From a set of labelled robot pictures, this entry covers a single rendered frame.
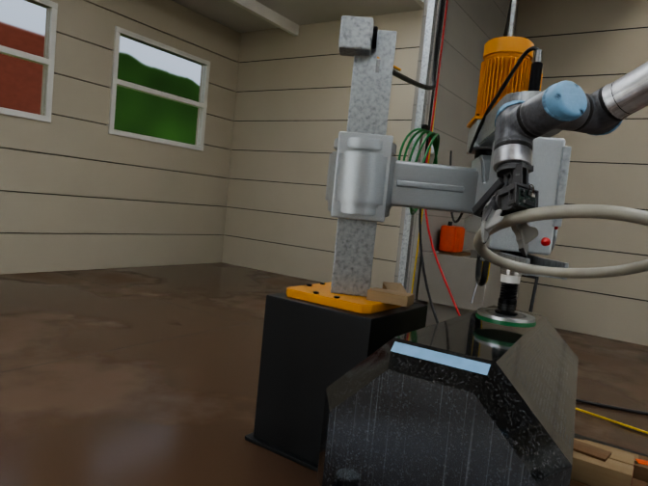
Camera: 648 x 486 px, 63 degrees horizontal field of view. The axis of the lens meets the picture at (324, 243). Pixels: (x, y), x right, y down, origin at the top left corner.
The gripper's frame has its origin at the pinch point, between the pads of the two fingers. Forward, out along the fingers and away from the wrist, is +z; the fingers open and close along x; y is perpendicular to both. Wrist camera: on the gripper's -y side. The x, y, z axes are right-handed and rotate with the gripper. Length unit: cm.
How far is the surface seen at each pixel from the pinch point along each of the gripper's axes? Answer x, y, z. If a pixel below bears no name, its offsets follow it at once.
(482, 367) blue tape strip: 22.3, -31.3, 23.4
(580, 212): 6.0, 16.7, -6.2
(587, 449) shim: 134, -90, 41
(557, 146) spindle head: 50, -30, -58
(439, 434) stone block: 16, -41, 43
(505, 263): 20.9, -22.0, -6.0
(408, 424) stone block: 11, -49, 42
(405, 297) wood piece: 43, -110, -13
